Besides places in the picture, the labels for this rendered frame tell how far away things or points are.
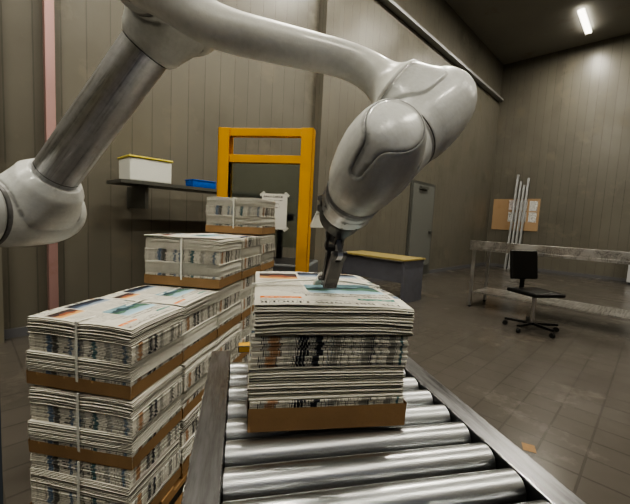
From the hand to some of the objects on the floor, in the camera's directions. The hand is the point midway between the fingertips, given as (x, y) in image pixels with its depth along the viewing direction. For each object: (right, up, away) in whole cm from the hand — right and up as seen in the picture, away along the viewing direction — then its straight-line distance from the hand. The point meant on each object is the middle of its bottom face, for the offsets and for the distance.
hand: (319, 252), depth 77 cm
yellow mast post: (-80, -87, +213) cm, 244 cm away
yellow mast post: (-15, -92, +202) cm, 222 cm away
